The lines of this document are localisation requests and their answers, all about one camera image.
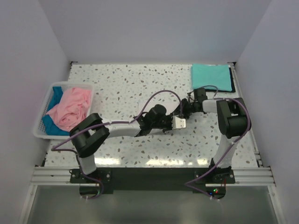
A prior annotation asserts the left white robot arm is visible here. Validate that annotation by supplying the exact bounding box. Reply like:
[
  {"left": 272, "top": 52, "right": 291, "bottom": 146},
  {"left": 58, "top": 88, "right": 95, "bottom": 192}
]
[{"left": 70, "top": 105, "right": 173, "bottom": 183}]

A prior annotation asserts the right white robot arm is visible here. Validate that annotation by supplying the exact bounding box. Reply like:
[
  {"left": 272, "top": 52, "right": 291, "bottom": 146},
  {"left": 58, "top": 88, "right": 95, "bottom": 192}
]
[{"left": 178, "top": 87, "right": 251, "bottom": 183}]

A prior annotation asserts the folded teal t shirt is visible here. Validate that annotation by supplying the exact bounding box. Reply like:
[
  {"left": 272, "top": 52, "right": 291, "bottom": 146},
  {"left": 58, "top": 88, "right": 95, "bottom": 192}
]
[{"left": 191, "top": 63, "right": 233, "bottom": 91}]

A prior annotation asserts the folded black t shirt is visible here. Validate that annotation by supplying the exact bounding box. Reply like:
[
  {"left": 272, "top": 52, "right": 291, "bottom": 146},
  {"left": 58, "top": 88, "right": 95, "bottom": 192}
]
[{"left": 195, "top": 67, "right": 236, "bottom": 93}]

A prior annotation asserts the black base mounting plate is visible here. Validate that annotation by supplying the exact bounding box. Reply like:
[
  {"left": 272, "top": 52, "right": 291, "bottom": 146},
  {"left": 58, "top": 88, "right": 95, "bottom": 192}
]
[{"left": 69, "top": 167, "right": 235, "bottom": 199}]

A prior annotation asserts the pink t shirt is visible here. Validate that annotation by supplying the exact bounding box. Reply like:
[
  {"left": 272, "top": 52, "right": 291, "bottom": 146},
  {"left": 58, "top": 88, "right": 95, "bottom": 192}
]
[{"left": 46, "top": 87, "right": 91, "bottom": 132}]

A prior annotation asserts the blue t shirt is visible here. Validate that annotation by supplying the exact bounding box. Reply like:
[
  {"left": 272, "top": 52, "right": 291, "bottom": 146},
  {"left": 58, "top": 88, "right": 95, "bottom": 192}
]
[{"left": 42, "top": 86, "right": 69, "bottom": 136}]

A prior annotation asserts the white plastic basket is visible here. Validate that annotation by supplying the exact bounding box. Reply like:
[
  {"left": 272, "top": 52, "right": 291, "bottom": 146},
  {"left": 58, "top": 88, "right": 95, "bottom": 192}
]
[{"left": 33, "top": 81, "right": 95, "bottom": 140}]

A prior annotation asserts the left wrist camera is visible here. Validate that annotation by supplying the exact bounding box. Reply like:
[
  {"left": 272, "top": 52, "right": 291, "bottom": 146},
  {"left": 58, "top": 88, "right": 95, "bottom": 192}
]
[{"left": 172, "top": 116, "right": 186, "bottom": 130}]

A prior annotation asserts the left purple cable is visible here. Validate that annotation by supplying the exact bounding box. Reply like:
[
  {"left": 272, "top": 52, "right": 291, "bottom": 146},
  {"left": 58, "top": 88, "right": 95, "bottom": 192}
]
[{"left": 51, "top": 90, "right": 183, "bottom": 200}]

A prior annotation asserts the aluminium frame rail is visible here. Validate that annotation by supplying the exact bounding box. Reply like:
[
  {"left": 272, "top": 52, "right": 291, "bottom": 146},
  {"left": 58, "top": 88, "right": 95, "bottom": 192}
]
[{"left": 30, "top": 167, "right": 276, "bottom": 186}]

